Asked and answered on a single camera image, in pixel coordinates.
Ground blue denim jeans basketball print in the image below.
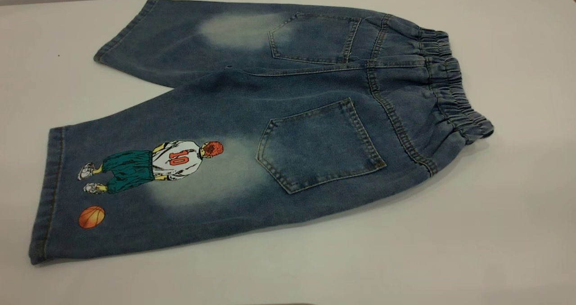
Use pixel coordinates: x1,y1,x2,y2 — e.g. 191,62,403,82
28,0,495,266

